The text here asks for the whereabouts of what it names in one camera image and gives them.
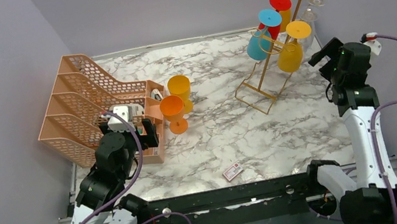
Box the blue plastic wine glass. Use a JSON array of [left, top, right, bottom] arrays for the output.
[[246, 9, 283, 61]]

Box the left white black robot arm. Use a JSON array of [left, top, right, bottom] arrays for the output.
[[70, 118, 159, 224]]

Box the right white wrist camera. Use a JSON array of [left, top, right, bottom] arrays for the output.
[[361, 32, 382, 59]]

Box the red plastic wine glass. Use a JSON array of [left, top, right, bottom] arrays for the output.
[[258, 0, 292, 40]]

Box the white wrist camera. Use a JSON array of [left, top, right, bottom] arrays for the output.
[[361, 32, 382, 59], [101, 103, 144, 132]]

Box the peach plastic file organizer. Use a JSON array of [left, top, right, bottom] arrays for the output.
[[38, 54, 166, 168]]

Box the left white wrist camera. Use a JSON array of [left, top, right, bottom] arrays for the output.
[[101, 103, 144, 132]]

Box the clear wine glass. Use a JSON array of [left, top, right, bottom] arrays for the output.
[[297, 0, 328, 53]]

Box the orange plastic wine glass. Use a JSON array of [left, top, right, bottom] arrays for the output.
[[160, 95, 188, 135]]

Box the red white staples box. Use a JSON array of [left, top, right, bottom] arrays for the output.
[[222, 163, 244, 182]]

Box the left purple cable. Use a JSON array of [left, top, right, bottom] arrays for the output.
[[23, 98, 194, 224]]

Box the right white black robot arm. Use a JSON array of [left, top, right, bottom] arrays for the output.
[[305, 37, 397, 224]]

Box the gold wire wine glass rack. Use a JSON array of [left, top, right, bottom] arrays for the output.
[[234, 0, 307, 115]]

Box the yellow plastic wine glass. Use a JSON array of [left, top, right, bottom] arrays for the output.
[[167, 75, 193, 114]]

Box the white blue stapler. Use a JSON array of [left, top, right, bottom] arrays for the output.
[[151, 89, 163, 101]]

